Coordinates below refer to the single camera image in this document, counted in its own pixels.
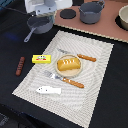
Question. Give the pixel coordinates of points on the fork with orange handle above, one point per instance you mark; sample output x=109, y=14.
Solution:
x=69, y=81

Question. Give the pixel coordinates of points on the beige bowl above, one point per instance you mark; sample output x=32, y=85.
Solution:
x=123, y=14

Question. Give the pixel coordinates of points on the round wooden plate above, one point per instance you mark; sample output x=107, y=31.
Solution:
x=68, y=73

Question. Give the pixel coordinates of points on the golden bread loaf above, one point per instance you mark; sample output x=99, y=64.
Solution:
x=68, y=64

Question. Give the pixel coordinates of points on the pink toy stove board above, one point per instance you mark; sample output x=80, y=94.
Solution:
x=105, y=27

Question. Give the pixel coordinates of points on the brown sausage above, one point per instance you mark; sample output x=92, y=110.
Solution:
x=20, y=66

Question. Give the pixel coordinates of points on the white toy fish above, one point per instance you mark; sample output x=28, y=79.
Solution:
x=48, y=90

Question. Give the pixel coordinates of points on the black burner disc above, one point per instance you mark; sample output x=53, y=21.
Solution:
x=67, y=14

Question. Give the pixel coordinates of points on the yellow butter box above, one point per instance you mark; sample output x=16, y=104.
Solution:
x=41, y=59

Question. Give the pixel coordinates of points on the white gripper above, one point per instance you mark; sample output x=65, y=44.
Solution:
x=46, y=7

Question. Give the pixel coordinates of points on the woven beige placemat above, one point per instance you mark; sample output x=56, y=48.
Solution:
x=74, y=104

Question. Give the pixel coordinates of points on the grey cooking pot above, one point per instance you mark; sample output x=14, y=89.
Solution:
x=90, y=12

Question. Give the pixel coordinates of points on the knife with orange handle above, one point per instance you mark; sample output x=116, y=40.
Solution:
x=79, y=55

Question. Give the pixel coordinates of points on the grey saucepan with handle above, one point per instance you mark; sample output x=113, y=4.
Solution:
x=39, y=25

